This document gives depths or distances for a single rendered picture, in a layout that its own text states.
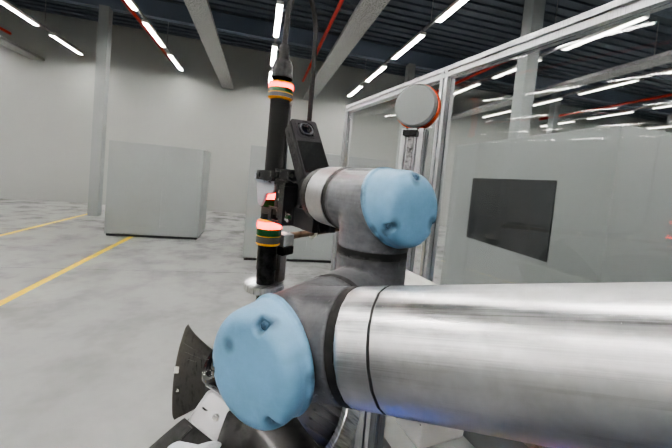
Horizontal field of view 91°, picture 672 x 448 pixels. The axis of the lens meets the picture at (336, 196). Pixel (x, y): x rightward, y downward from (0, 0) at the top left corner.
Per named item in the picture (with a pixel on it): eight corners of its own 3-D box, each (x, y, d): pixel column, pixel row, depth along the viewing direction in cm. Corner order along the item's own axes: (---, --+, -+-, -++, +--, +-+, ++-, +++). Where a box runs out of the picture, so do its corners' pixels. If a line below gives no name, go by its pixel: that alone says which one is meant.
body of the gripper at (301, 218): (263, 219, 51) (299, 233, 41) (268, 164, 51) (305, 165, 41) (307, 219, 56) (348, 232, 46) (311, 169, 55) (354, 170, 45)
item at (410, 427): (429, 402, 113) (432, 372, 113) (464, 438, 99) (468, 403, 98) (387, 412, 107) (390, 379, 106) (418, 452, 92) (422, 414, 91)
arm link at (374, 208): (379, 261, 29) (389, 163, 28) (316, 237, 38) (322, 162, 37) (439, 256, 33) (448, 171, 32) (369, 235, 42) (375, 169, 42)
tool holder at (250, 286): (270, 278, 66) (274, 229, 65) (298, 286, 62) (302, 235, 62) (235, 288, 58) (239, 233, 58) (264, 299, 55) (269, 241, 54)
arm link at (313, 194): (323, 164, 37) (377, 170, 42) (304, 163, 41) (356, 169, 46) (317, 229, 38) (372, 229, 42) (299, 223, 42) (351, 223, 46)
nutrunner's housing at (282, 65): (262, 296, 62) (283, 49, 60) (278, 302, 60) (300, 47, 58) (247, 302, 59) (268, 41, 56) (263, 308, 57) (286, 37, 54)
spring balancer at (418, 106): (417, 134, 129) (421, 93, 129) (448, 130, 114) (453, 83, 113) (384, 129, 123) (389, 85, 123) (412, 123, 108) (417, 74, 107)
